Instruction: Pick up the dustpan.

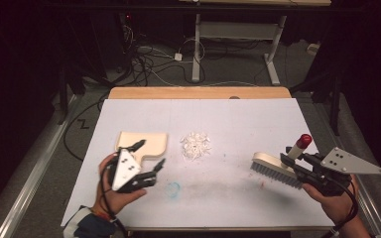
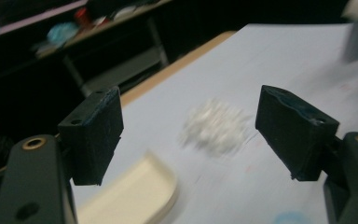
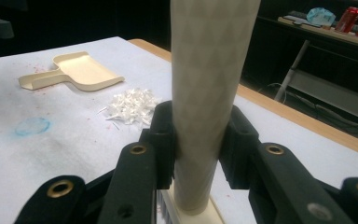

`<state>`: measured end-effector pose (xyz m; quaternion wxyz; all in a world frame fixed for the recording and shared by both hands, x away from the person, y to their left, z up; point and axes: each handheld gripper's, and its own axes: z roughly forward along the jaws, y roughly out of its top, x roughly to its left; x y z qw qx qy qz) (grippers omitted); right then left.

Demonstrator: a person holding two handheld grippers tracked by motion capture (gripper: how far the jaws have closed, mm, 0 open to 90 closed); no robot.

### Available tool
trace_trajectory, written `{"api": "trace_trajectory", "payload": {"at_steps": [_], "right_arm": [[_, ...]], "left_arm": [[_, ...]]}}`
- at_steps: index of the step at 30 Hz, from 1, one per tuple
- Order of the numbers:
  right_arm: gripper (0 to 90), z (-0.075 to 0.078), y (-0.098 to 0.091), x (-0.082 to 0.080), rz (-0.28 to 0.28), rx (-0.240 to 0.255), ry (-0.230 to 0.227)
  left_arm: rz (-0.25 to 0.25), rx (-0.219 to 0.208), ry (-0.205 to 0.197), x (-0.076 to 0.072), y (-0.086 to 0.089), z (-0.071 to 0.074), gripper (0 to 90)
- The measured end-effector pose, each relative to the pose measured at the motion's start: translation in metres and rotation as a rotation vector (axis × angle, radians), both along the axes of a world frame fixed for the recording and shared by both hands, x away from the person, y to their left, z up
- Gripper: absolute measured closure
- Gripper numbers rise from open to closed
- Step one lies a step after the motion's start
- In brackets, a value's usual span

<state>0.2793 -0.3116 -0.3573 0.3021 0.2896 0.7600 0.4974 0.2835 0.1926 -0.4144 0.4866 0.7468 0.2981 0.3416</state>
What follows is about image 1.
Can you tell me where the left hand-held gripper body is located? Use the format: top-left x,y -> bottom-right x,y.
107,148 -> 158,194

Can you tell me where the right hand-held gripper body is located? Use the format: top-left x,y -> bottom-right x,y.
296,147 -> 381,197

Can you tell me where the cream dustpan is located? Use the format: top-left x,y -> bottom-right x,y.
114,131 -> 169,167

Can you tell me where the cream brush with grey bristles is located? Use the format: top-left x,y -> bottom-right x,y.
250,133 -> 313,190

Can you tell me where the person's left hand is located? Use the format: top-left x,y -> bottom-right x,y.
92,152 -> 148,216

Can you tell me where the person's right hand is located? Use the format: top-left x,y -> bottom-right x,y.
301,174 -> 360,226

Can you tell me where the beige box on floor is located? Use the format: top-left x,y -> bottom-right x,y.
307,43 -> 321,56

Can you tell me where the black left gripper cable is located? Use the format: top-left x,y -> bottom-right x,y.
99,163 -> 128,237

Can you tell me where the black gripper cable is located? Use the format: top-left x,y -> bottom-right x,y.
323,179 -> 360,238
99,163 -> 128,237

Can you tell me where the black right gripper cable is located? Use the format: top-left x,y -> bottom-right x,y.
323,179 -> 360,238

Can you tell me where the aluminium floor rail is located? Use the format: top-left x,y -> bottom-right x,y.
0,94 -> 80,238
314,98 -> 381,238

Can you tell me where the black floor cable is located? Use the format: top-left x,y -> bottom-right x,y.
63,93 -> 111,163

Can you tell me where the tangle of floor cables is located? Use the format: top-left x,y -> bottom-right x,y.
120,24 -> 209,87

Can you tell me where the white metal desk frame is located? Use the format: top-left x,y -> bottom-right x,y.
180,0 -> 332,86

